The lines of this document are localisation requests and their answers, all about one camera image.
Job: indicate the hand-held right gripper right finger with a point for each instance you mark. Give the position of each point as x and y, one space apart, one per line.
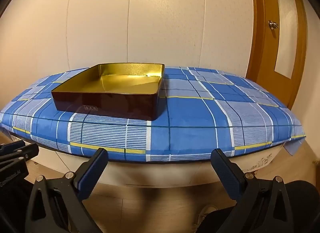
225 170

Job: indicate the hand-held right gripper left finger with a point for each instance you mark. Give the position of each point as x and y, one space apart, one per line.
92 173

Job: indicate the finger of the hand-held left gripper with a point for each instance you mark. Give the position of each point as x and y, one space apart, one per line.
15 150

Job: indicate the dark red tin box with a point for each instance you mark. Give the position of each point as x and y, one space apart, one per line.
105 105

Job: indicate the white shoe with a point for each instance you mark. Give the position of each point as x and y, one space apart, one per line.
206 211

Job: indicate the white cabinet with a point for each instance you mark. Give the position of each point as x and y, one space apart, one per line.
150 175

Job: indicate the wooden door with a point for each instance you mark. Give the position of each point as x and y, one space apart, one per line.
265 22

